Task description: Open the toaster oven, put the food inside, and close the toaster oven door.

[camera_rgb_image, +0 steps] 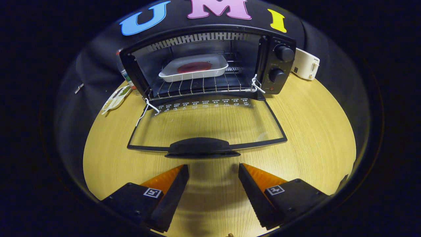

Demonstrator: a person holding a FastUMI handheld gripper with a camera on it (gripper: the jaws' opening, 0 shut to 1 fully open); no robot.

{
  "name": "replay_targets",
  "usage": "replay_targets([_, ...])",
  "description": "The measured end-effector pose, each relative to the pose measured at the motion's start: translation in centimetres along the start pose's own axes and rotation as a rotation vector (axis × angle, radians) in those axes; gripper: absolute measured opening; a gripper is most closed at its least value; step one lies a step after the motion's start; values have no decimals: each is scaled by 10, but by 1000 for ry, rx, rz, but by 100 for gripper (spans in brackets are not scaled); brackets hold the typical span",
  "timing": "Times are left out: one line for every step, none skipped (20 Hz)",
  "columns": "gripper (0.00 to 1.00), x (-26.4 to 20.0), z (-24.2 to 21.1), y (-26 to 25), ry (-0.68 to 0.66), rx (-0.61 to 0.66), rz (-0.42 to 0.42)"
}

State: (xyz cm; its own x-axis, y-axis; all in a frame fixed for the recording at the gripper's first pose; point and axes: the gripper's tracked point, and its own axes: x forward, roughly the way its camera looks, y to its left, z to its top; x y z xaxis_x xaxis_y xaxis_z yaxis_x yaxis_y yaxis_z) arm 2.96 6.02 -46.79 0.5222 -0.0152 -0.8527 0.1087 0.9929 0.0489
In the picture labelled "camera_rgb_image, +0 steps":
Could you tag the black toaster oven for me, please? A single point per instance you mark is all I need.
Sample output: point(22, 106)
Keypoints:
point(278, 62)

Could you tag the pink meat slice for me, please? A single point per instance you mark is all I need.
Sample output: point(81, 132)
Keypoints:
point(194, 67)

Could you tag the white square tray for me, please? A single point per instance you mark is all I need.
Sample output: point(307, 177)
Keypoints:
point(215, 62)

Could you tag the white toaster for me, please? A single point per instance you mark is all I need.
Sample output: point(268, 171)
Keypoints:
point(304, 64)

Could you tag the silver clip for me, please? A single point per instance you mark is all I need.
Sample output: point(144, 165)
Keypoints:
point(79, 88)

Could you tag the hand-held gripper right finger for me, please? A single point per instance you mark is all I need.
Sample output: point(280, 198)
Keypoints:
point(255, 197)

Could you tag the clear plastic bottle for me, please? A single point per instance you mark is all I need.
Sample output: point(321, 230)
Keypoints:
point(126, 77)

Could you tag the white divided snack plate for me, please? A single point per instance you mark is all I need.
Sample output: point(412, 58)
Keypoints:
point(115, 98)

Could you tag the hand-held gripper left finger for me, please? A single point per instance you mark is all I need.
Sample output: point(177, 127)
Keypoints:
point(172, 197)

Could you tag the black backdrop cloth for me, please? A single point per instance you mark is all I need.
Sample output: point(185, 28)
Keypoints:
point(75, 108)

